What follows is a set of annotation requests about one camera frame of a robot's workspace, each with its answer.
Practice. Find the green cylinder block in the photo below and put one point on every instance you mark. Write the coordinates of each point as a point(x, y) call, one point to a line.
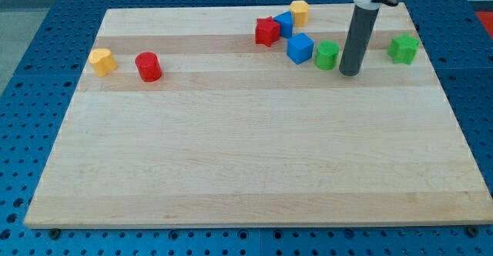
point(326, 55)

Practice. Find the wooden board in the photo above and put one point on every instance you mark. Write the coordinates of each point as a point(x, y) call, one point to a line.
point(235, 134)

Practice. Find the blue cube block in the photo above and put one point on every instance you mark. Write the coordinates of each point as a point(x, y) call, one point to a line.
point(300, 48)

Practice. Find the red star block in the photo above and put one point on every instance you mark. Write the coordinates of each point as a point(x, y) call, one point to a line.
point(267, 31)

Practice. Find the blue triangular block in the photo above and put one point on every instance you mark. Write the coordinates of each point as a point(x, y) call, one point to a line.
point(285, 20)

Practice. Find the red cylinder block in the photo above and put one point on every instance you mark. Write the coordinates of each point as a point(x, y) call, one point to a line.
point(148, 66)

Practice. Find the yellow hexagon block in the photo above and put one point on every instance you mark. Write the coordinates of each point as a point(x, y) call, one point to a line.
point(300, 11)

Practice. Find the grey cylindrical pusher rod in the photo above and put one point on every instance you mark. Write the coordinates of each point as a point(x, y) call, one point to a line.
point(358, 37)

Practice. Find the yellow heart block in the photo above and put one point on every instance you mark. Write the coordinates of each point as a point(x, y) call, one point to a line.
point(102, 61)

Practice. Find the green star block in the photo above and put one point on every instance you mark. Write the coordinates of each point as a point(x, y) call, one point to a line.
point(403, 49)

